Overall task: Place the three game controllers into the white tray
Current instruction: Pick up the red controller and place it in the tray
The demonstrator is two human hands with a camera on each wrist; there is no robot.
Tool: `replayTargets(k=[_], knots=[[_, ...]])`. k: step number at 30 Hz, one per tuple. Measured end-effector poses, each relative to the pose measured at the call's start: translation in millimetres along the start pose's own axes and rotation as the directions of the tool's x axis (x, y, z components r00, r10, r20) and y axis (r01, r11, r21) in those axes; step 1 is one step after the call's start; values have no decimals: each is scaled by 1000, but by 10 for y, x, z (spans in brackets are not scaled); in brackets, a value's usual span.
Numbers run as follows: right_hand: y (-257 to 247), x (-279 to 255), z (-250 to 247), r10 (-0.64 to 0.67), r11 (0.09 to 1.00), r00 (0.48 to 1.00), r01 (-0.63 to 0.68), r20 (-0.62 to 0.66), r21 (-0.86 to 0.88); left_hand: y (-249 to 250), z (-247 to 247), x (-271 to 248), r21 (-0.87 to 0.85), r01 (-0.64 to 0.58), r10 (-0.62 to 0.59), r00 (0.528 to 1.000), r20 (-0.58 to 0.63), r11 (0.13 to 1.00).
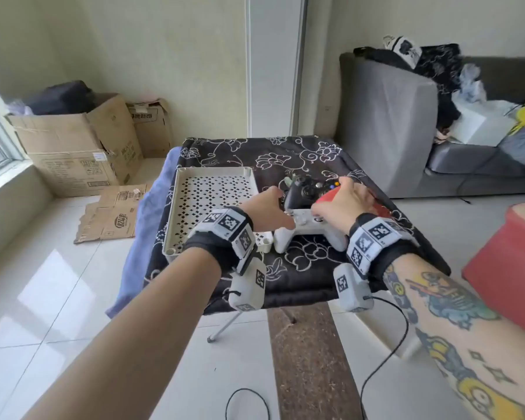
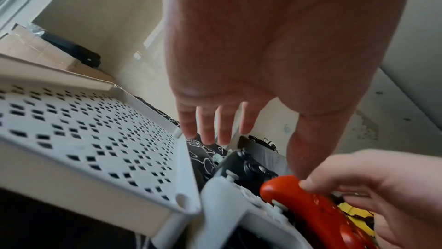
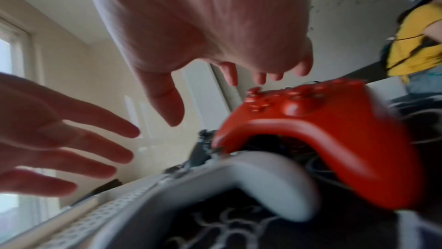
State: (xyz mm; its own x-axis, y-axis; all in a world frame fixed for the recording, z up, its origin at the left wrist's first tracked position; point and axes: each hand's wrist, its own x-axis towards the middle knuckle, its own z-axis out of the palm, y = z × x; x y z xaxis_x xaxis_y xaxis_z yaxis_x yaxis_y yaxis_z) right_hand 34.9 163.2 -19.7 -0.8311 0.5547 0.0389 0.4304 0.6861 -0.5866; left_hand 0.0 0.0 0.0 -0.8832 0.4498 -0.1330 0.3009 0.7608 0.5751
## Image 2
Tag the white perforated plastic basket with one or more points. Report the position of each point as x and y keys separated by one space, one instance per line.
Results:
x=86 y=133

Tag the black flat device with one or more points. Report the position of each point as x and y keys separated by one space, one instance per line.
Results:
x=74 y=48

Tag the white game controller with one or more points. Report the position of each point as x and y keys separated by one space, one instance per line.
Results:
x=228 y=204

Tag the person's right hand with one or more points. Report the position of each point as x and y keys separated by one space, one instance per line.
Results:
x=397 y=188

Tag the person's left hand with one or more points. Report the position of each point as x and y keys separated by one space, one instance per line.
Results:
x=262 y=37

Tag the red game controller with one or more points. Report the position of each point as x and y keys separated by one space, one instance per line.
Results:
x=310 y=207

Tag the yellow and black item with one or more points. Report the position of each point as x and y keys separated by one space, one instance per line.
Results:
x=355 y=211

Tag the large cardboard box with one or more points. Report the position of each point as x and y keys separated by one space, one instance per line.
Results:
x=31 y=47

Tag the black game controller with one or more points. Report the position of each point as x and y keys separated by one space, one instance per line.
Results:
x=241 y=164

